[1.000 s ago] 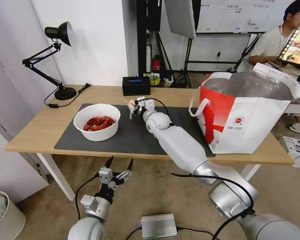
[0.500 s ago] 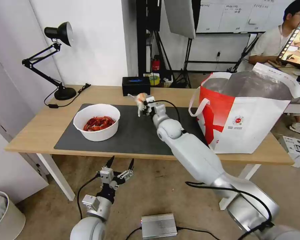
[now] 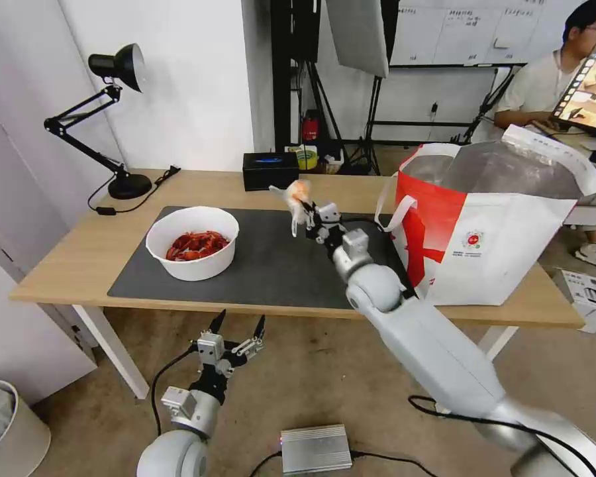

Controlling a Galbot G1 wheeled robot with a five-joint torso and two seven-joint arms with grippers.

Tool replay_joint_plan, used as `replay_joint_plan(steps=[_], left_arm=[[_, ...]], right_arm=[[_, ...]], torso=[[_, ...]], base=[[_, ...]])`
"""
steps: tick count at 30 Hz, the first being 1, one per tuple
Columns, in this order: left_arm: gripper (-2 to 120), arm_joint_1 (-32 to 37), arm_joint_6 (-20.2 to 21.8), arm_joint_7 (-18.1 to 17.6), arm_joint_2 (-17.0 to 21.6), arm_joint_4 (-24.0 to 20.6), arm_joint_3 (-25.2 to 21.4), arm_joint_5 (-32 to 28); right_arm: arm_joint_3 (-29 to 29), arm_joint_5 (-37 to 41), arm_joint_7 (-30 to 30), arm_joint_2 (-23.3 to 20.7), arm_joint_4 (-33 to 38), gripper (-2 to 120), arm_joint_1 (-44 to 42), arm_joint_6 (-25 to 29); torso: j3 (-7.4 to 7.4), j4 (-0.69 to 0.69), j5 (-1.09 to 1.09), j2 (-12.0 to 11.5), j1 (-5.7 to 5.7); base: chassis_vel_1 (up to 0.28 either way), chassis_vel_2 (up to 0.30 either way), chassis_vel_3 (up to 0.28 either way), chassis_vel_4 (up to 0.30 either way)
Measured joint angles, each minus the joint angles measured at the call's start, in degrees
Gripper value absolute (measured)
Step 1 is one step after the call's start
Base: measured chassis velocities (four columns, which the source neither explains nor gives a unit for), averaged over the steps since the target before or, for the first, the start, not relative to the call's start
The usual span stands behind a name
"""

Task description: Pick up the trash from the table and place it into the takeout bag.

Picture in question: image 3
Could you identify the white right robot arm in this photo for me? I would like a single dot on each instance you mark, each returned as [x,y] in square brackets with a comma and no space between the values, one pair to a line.
[427,338]

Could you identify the grey softbox panel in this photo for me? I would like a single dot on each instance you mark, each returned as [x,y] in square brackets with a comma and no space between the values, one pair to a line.
[357,40]

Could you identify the white trash bin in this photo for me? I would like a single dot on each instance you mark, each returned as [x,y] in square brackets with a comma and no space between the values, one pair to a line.
[10,437]

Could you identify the yellow green tape roll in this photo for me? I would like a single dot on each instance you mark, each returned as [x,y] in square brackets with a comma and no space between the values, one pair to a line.
[307,159]

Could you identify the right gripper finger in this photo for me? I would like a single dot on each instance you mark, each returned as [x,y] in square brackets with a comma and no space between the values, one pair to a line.
[310,223]
[309,204]

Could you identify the silver power supply box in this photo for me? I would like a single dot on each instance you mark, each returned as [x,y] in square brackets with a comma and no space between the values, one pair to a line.
[315,449]

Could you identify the red and white takeout bag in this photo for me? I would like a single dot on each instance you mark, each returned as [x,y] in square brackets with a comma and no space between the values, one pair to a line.
[482,233]

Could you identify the whiteboard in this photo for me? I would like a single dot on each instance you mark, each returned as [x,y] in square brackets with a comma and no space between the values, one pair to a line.
[477,30]

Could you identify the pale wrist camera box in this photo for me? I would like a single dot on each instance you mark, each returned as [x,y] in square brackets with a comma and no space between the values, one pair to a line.
[210,347]
[329,212]

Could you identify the white printed cardboard box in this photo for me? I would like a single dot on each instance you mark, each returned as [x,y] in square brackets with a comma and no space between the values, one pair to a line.
[591,300]

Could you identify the person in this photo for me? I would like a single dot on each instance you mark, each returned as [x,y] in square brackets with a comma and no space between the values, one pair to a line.
[531,84]

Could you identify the wooden table with white legs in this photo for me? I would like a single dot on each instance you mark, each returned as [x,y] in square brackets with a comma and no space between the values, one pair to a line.
[79,258]

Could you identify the black desk lamp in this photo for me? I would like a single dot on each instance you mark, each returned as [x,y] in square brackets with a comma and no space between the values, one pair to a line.
[126,186]

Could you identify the open laptop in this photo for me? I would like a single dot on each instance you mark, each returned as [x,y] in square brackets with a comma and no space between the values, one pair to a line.
[588,84]

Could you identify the red fire extinguisher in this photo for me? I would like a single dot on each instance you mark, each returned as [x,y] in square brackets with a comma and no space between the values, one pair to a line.
[310,128]

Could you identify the dark grey desk mat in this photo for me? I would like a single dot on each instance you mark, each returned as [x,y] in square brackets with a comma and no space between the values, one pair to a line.
[268,268]

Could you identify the red crayfish shells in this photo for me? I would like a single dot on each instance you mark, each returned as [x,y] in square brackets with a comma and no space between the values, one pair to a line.
[196,244]

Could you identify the black light tripod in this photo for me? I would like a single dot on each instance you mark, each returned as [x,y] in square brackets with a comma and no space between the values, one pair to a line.
[372,129]

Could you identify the orange-stained plastic glove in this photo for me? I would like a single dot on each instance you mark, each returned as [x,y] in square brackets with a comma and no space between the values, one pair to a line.
[295,196]

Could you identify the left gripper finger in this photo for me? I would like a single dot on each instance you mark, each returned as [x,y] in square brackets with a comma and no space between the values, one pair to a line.
[254,343]
[217,325]

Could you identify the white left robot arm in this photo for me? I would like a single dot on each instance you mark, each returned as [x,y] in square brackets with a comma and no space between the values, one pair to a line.
[171,454]

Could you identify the white paper bowl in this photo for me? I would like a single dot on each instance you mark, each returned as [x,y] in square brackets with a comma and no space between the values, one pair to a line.
[198,263]

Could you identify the black metal stand frame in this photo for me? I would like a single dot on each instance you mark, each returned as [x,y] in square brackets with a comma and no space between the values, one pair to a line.
[283,74]

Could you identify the black tissue box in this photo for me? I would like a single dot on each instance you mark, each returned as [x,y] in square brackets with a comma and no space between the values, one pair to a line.
[270,174]

